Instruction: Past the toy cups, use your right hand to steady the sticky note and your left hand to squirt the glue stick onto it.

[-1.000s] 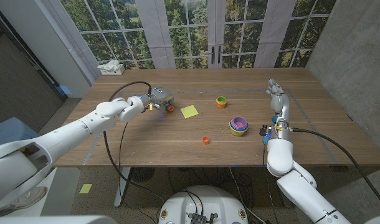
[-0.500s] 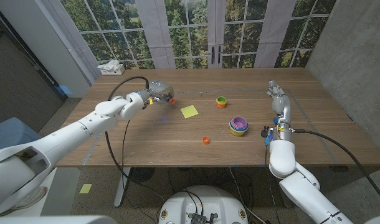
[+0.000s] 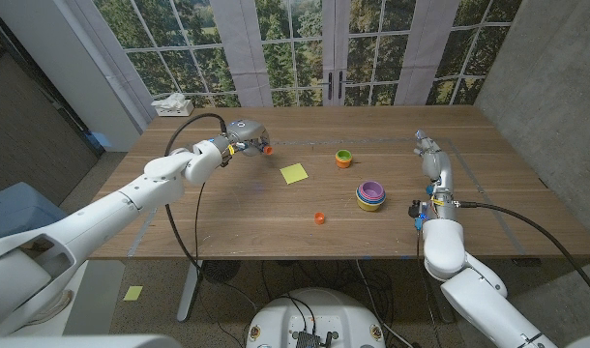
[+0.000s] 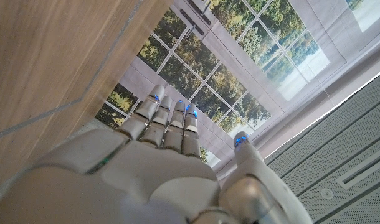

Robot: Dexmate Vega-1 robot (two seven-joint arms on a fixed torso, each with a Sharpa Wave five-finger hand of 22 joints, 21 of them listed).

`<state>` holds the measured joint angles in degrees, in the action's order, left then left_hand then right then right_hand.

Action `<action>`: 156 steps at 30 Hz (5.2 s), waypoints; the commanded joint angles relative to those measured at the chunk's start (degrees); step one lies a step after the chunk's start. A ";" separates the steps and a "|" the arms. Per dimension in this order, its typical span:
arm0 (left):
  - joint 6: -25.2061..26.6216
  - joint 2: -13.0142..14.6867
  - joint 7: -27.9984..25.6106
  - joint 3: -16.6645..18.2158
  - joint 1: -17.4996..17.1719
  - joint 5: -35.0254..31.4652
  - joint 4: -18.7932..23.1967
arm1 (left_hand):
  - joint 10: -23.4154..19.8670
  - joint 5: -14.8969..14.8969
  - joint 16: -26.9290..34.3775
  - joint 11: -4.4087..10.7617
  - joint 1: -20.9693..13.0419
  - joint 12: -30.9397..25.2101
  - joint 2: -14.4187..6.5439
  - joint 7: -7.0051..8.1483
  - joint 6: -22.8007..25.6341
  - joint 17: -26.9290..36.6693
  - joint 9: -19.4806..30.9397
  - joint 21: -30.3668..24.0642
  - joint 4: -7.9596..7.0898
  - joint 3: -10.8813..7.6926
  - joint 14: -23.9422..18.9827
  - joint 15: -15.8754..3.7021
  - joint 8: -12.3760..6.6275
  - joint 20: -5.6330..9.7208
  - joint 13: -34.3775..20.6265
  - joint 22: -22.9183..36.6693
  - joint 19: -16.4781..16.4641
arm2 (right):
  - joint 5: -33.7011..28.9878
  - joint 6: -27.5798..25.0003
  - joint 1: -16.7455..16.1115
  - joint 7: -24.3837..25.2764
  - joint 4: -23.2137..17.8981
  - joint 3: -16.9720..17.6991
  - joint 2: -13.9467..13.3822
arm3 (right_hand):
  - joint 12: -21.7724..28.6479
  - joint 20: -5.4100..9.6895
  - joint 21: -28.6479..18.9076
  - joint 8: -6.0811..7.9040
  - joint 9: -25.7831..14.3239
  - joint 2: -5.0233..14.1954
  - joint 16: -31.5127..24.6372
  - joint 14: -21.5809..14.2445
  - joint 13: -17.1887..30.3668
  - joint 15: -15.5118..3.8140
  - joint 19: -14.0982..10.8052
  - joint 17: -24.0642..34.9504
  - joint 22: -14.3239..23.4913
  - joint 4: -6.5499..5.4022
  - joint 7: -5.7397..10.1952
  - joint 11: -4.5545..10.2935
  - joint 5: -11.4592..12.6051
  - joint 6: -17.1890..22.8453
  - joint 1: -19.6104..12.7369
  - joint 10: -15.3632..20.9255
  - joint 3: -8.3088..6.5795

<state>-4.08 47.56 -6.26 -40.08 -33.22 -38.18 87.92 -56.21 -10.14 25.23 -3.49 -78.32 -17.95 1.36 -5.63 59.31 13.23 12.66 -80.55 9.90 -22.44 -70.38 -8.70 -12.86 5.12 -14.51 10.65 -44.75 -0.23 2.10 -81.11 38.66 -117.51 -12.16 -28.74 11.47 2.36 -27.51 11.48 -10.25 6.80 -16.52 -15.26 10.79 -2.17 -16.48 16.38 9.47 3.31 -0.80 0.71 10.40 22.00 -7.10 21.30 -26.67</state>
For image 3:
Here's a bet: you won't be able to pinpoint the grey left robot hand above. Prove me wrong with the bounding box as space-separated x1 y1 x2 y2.
221 118 272 159

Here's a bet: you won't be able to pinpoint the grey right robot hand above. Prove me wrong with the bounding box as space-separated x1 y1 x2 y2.
413 129 458 210

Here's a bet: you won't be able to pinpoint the stacked purple yellow toy cups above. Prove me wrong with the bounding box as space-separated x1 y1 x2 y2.
355 180 388 213

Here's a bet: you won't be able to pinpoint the white power strip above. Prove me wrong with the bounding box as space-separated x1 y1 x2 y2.
155 100 195 118

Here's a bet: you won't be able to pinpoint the crumpled white tissue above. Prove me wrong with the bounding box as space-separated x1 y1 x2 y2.
151 93 188 110

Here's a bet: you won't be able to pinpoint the printed window backdrop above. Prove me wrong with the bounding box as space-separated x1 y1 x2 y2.
65 0 523 108

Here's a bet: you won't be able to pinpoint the black round floor fixture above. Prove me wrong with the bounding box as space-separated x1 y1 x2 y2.
201 259 242 284

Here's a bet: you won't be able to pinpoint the white table leg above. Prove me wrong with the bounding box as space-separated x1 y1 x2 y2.
176 259 204 323

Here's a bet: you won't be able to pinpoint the white robot torso base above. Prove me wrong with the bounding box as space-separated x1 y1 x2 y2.
246 287 387 348

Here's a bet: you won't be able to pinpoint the blue upholstered seat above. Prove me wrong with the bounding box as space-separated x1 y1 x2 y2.
0 181 69 243

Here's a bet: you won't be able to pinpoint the grey sneaker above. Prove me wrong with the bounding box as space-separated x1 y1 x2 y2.
29 288 74 326

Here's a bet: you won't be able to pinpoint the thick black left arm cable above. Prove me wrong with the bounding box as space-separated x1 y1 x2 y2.
162 112 228 273

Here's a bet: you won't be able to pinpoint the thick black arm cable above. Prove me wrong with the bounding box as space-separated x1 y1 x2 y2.
162 112 228 273
457 200 590 305

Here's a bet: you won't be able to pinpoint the thin black left wrist wire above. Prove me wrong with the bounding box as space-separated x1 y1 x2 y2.
192 182 208 265

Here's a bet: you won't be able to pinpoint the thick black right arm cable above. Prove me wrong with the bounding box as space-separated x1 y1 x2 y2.
457 200 590 305

